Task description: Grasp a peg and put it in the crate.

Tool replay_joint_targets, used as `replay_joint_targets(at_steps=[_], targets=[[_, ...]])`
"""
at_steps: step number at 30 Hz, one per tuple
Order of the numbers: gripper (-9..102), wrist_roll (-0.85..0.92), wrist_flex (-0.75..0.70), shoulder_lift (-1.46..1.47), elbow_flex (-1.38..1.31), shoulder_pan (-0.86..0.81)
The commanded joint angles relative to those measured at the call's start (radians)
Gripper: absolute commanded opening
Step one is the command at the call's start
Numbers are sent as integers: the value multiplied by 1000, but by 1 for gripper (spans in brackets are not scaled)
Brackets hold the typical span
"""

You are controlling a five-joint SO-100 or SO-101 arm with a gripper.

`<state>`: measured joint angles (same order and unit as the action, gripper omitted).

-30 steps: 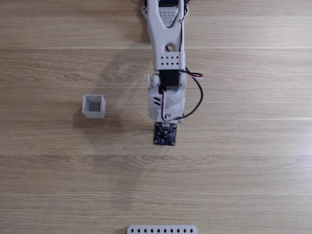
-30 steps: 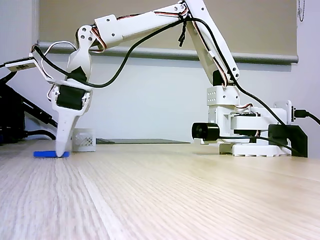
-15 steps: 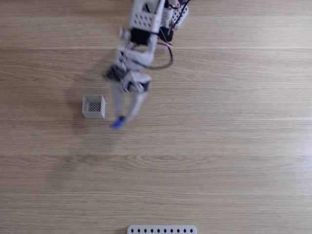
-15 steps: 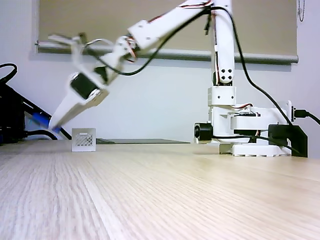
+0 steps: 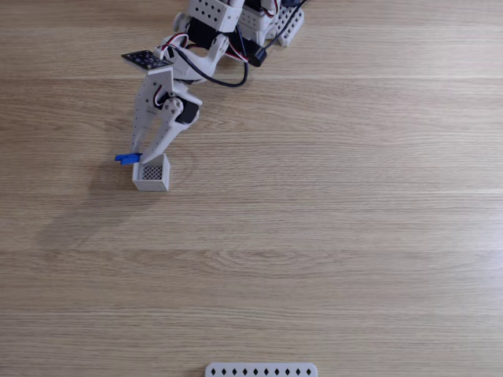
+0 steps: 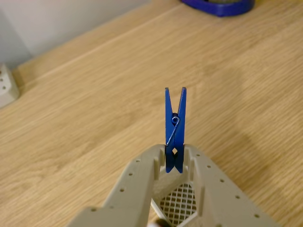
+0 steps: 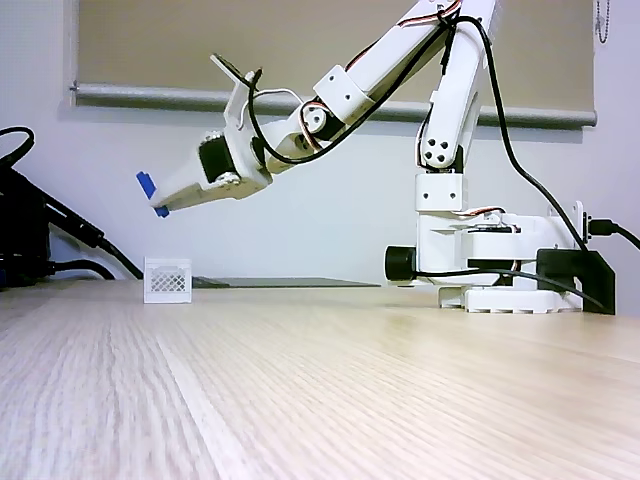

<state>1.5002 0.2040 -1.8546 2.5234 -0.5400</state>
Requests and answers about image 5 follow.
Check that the black camera circuit board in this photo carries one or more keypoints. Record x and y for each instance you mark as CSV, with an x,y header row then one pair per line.
x,y
147,59

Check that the blue clothes peg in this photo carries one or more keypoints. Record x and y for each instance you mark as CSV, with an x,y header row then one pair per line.
x,y
125,158

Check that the white perforated plate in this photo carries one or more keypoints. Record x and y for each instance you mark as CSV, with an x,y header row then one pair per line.
x,y
259,367

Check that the small white lattice crate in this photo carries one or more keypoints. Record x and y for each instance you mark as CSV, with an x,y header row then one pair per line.
x,y
151,184

